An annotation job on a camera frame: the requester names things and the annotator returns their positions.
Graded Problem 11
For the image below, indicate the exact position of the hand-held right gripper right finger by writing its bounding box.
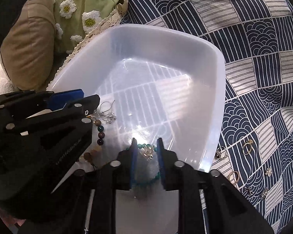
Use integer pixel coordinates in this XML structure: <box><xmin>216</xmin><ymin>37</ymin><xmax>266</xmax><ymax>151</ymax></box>
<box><xmin>156</xmin><ymin>138</ymin><xmax>274</xmax><ymax>234</ymax></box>

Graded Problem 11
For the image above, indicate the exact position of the white plush pillow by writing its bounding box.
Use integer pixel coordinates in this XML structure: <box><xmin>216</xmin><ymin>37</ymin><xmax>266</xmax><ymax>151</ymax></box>
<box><xmin>0</xmin><ymin>51</ymin><xmax>15</xmax><ymax>95</ymax></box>

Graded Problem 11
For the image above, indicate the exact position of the turquoise bead bracelet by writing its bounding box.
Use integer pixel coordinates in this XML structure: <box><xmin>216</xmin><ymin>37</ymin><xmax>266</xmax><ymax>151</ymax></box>
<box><xmin>130</xmin><ymin>143</ymin><xmax>162</xmax><ymax>187</ymax></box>

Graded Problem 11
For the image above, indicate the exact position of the blue patterned blanket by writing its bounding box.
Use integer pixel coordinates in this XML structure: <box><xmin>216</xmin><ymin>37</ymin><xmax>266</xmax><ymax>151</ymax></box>
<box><xmin>120</xmin><ymin>0</ymin><xmax>293</xmax><ymax>234</ymax></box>

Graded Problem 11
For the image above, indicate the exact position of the plain gold band ring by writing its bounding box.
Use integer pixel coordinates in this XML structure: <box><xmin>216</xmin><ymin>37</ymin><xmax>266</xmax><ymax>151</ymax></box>
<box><xmin>228</xmin><ymin>171</ymin><xmax>240</xmax><ymax>184</ymax></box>

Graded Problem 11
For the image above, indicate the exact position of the tan cushion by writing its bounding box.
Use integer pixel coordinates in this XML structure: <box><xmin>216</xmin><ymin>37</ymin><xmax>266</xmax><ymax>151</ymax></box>
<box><xmin>0</xmin><ymin>0</ymin><xmax>58</xmax><ymax>90</ymax></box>

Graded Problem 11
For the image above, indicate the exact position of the silver dark stone ring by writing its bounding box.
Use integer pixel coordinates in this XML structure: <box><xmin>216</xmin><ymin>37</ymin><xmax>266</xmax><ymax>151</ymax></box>
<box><xmin>215</xmin><ymin>146</ymin><xmax>228</xmax><ymax>161</ymax></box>

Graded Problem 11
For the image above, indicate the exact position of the white plastic tray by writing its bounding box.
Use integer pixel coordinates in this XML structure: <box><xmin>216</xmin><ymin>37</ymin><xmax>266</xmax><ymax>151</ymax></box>
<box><xmin>46</xmin><ymin>24</ymin><xmax>226</xmax><ymax>234</ymax></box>

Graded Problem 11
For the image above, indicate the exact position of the green daisy pillow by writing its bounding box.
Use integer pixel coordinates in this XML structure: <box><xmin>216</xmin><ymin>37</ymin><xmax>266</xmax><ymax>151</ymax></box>
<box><xmin>50</xmin><ymin>0</ymin><xmax>130</xmax><ymax>54</ymax></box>

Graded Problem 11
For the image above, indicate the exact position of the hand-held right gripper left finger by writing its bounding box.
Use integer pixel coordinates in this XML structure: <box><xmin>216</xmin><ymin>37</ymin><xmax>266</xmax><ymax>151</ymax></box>
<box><xmin>73</xmin><ymin>138</ymin><xmax>138</xmax><ymax>234</ymax></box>

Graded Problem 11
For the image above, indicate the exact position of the gold flower ring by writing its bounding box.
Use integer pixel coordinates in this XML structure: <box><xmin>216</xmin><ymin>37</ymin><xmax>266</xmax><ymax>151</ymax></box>
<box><xmin>242</xmin><ymin>139</ymin><xmax>254</xmax><ymax>155</ymax></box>

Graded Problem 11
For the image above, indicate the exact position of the multicolour bead bracelet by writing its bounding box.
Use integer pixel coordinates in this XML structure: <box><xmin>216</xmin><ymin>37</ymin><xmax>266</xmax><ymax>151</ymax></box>
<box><xmin>79</xmin><ymin>116</ymin><xmax>106</xmax><ymax>168</ymax></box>

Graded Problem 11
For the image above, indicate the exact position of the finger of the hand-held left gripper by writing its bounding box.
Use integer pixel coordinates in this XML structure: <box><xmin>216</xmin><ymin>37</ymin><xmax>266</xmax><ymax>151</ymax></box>
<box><xmin>0</xmin><ymin>89</ymin><xmax>85</xmax><ymax>120</ymax></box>
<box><xmin>5</xmin><ymin>95</ymin><xmax>100</xmax><ymax>137</ymax></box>

